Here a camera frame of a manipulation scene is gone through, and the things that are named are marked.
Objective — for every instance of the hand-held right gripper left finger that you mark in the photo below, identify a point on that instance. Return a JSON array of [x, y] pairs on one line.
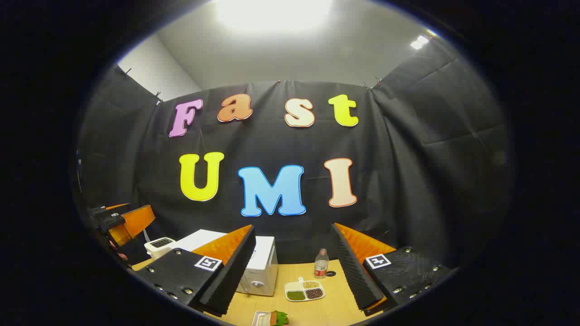
[[235, 267]]

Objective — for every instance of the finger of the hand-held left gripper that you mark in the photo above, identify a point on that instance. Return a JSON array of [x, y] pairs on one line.
[[136, 222], [118, 207]]

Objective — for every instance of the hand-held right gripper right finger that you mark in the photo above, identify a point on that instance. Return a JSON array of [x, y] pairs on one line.
[[355, 271]]

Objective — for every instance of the white microwave oven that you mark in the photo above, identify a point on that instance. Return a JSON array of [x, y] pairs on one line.
[[265, 262]]

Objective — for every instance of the lettuce sandwich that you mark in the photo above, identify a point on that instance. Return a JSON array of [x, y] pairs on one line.
[[278, 319]]

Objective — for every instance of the white toaster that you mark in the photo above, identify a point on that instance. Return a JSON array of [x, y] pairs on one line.
[[158, 246]]

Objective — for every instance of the clear plastic bottle red label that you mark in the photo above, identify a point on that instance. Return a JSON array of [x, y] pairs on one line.
[[321, 262]]

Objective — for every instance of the white divided dish of beans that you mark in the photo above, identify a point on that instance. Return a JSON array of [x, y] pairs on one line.
[[304, 290]]

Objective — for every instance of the white plastic tray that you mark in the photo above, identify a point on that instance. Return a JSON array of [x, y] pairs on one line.
[[260, 319]]

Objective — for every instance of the ceiling light panel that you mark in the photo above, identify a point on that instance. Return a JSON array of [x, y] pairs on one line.
[[272, 13], [419, 42]]

